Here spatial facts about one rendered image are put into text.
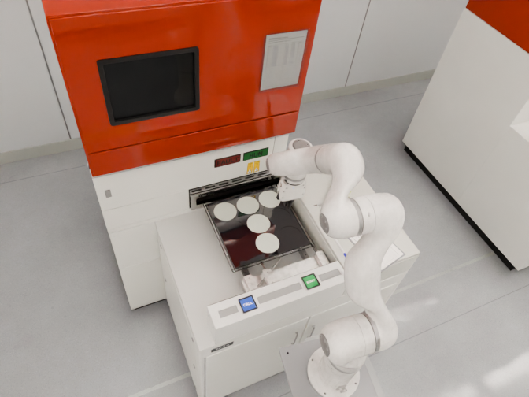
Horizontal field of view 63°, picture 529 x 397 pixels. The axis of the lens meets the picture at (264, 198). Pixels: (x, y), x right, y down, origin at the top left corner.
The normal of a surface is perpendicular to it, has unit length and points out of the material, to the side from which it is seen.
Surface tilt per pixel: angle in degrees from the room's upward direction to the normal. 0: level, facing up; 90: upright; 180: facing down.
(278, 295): 0
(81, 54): 90
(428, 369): 0
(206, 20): 90
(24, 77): 90
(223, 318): 0
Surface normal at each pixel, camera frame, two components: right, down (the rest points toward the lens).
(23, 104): 0.40, 0.73
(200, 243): 0.11, -0.64
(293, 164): -0.44, 0.18
